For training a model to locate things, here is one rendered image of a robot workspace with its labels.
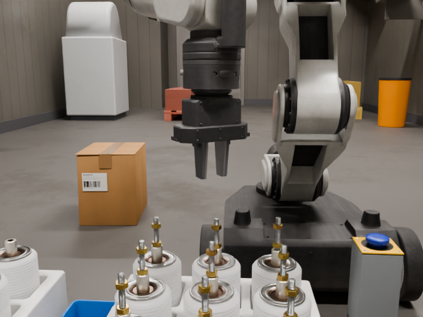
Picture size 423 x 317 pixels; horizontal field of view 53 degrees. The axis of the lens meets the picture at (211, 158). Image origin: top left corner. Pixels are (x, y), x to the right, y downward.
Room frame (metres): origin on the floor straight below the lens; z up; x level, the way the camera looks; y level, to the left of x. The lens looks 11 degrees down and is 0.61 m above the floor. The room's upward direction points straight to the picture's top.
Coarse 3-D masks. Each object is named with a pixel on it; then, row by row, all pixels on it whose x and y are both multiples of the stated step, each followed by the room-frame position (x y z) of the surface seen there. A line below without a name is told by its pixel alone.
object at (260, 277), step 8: (256, 264) 0.76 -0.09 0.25; (296, 264) 0.76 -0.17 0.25; (256, 272) 0.74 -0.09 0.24; (264, 272) 0.73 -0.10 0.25; (272, 272) 0.72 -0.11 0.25; (288, 272) 0.72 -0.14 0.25; (296, 272) 0.73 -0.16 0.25; (256, 280) 0.74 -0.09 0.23; (264, 280) 0.72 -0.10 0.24; (272, 280) 0.72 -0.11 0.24; (296, 280) 0.73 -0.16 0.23; (256, 288) 0.74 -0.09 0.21
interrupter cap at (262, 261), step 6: (264, 258) 0.78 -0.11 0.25; (270, 258) 0.78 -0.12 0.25; (258, 264) 0.75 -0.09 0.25; (264, 264) 0.75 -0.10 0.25; (270, 264) 0.76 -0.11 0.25; (288, 264) 0.75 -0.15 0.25; (294, 264) 0.75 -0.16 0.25; (270, 270) 0.73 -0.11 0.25; (276, 270) 0.72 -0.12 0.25; (288, 270) 0.73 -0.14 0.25
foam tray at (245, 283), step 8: (128, 280) 0.83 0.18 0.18; (184, 280) 0.83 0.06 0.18; (240, 280) 0.83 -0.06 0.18; (248, 280) 0.83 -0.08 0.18; (184, 288) 0.80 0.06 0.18; (240, 288) 0.81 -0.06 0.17; (248, 288) 0.79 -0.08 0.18; (304, 288) 0.79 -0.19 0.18; (240, 296) 0.81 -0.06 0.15; (248, 296) 0.76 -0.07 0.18; (312, 296) 0.76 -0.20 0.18; (240, 304) 0.81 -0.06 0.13; (248, 304) 0.73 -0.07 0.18; (312, 304) 0.73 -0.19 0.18; (112, 312) 0.71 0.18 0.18; (176, 312) 0.71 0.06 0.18; (240, 312) 0.71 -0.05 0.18; (248, 312) 0.71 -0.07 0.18; (312, 312) 0.71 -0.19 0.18
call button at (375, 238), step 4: (368, 236) 0.70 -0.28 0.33; (372, 236) 0.70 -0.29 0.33; (376, 236) 0.70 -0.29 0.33; (380, 236) 0.70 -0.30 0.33; (384, 236) 0.70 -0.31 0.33; (368, 240) 0.70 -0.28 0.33; (372, 240) 0.69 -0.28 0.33; (376, 240) 0.69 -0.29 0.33; (380, 240) 0.69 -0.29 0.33; (384, 240) 0.69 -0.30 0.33; (388, 240) 0.69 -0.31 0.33; (368, 244) 0.70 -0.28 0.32; (372, 244) 0.69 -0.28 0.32; (376, 244) 0.69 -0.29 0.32; (380, 244) 0.68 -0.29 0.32; (384, 244) 0.68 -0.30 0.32
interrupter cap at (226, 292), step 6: (198, 282) 0.68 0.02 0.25; (222, 282) 0.68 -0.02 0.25; (192, 288) 0.66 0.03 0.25; (222, 288) 0.66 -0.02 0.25; (228, 288) 0.66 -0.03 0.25; (192, 294) 0.64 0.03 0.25; (198, 294) 0.64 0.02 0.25; (222, 294) 0.64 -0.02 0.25; (228, 294) 0.64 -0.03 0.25; (198, 300) 0.62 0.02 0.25; (210, 300) 0.62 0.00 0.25; (216, 300) 0.62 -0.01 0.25; (222, 300) 0.62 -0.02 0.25
